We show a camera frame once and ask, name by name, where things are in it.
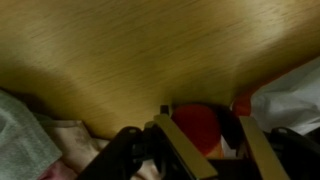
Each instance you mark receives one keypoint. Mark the hot pink cloth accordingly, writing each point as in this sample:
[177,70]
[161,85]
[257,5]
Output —
[55,171]

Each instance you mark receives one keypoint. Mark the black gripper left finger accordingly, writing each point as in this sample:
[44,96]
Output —
[180,143]

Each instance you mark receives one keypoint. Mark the small red ball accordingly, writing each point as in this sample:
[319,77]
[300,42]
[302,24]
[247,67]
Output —
[196,128]

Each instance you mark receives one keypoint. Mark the light pink cloth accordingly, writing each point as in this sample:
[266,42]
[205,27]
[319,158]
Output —
[73,143]

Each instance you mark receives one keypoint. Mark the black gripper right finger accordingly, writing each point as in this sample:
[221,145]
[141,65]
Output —
[260,150]

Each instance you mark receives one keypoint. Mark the white plastic bag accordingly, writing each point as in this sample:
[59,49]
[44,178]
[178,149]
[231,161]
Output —
[286,100]

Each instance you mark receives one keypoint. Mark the white terry towel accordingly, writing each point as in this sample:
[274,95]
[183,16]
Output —
[23,140]

